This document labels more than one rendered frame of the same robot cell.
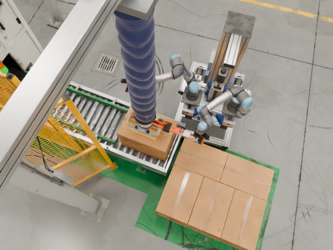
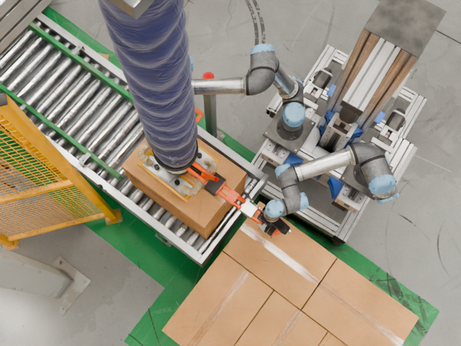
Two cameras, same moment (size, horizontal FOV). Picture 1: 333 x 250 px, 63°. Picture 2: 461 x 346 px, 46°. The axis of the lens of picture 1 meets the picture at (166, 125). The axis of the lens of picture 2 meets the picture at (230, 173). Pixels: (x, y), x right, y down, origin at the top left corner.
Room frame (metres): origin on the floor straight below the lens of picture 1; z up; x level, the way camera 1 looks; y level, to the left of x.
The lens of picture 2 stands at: (0.39, -0.27, 3.91)
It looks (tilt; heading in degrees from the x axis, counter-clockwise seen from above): 74 degrees down; 16
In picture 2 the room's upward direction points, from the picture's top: 3 degrees clockwise
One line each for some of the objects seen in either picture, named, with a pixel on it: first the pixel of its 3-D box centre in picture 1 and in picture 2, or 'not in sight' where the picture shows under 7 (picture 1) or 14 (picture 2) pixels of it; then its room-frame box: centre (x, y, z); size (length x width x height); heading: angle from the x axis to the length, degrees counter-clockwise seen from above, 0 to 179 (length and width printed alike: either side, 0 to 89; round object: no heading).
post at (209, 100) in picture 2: not in sight; (210, 112); (1.70, 0.25, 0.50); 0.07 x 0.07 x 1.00; 71
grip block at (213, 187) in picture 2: (167, 127); (215, 184); (1.05, -0.01, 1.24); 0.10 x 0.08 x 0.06; 161
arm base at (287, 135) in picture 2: (193, 93); (290, 125); (1.55, -0.29, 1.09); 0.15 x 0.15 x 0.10
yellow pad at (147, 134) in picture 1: (142, 130); (167, 175); (1.05, 0.26, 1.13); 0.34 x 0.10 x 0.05; 71
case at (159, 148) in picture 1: (148, 133); (186, 178); (1.15, 0.21, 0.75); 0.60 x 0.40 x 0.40; 72
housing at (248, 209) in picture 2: (186, 134); (248, 209); (0.98, -0.21, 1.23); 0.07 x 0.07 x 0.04; 71
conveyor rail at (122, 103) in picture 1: (104, 98); (126, 82); (1.73, 0.87, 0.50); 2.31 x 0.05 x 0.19; 71
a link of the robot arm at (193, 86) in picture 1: (193, 88); (293, 115); (1.55, -0.28, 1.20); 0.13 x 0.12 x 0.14; 17
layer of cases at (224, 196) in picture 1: (213, 192); (287, 324); (0.55, -0.65, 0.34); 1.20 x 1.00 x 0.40; 71
